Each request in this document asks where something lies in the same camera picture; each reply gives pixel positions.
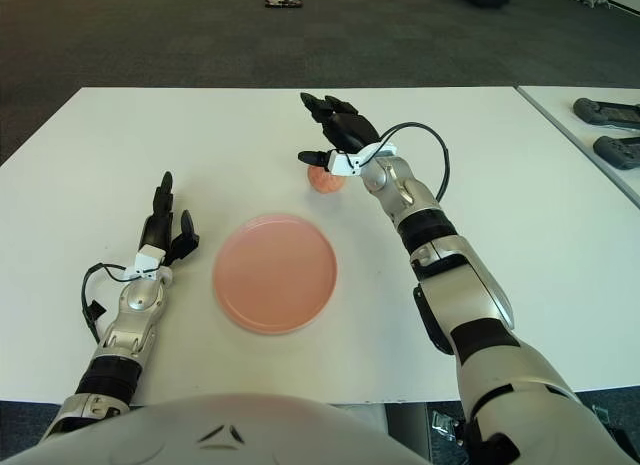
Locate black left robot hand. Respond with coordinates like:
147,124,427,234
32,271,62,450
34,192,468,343
124,170,201,282

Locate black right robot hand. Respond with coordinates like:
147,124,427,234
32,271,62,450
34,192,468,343
297,92,399,178

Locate red yellow apple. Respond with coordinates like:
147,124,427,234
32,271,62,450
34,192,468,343
307,164,346,194

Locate pink round plate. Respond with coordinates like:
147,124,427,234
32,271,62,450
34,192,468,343
212,213,339,336

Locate silver robot torso shell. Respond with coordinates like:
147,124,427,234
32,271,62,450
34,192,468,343
0,392,426,465

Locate dark grey game controller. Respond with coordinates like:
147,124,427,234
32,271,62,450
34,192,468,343
593,135,640,171
572,97,640,132

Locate clear plastic wrapper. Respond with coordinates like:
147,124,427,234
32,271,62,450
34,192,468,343
430,410,464,442

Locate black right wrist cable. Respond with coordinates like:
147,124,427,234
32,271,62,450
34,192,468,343
377,122,451,201

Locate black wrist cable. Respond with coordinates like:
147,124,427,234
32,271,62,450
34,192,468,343
377,122,451,201
81,262,136,344

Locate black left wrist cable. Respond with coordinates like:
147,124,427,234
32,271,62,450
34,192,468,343
81,262,136,344

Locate black metal caster frame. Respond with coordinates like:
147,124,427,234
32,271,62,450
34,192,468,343
589,403,640,449

